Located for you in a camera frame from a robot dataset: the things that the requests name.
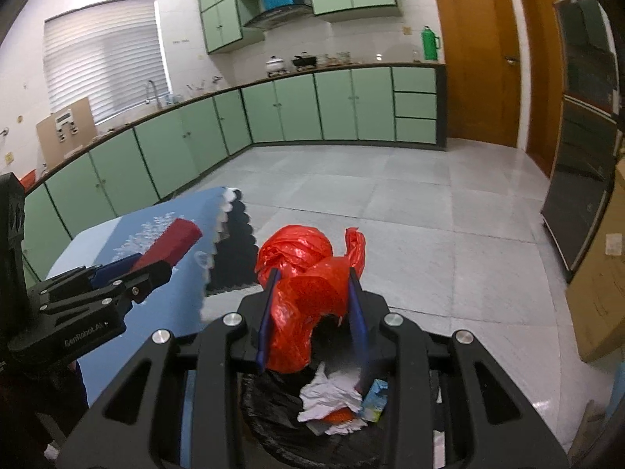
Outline light blue carton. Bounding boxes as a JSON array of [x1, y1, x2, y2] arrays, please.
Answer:
[[361, 378, 391, 423]]

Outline red plastic bag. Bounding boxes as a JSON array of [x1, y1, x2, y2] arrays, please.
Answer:
[[255, 225, 367, 374]]

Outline long white tissue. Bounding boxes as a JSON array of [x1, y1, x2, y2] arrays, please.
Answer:
[[298, 364, 366, 423]]

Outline bin with black liner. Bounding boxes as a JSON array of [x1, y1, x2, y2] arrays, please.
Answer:
[[234, 298, 450, 469]]

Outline person's left forearm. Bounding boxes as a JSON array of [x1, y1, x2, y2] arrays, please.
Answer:
[[0, 352, 91, 469]]

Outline range hood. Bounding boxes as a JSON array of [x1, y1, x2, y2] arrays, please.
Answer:
[[243, 4, 313, 30]]

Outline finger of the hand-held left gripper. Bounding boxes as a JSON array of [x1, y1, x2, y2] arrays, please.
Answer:
[[39, 260, 173, 314], [29, 254, 143, 294]]

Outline blue patterned table mat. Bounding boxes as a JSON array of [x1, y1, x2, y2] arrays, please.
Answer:
[[46, 186, 259, 469]]

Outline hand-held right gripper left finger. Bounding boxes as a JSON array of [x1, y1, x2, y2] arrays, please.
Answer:
[[56, 268, 283, 469]]

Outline green thermos jug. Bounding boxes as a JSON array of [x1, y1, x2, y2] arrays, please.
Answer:
[[421, 25, 441, 63]]

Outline cluster of glass jars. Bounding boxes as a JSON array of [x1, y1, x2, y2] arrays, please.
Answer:
[[317, 51, 367, 66]]

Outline white window blind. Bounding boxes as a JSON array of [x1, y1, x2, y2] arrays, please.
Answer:
[[43, 0, 169, 125]]

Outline brown cardboard sheet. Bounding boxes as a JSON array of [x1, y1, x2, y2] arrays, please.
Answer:
[[36, 97, 98, 167]]

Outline wooden door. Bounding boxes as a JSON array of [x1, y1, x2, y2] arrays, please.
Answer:
[[516, 0, 567, 177], [427, 0, 521, 148]]

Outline white grey small device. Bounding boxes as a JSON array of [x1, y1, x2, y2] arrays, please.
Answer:
[[55, 112, 81, 142]]

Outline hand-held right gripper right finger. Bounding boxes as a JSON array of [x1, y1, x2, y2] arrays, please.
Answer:
[[348, 266, 571, 469]]

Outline large cardboard box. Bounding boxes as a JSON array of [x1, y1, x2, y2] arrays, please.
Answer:
[[565, 156, 625, 365]]

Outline green base cabinets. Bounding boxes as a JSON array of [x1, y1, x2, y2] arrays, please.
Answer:
[[22, 63, 447, 274]]

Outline dark red box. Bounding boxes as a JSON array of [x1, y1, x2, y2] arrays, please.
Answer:
[[129, 219, 203, 274]]

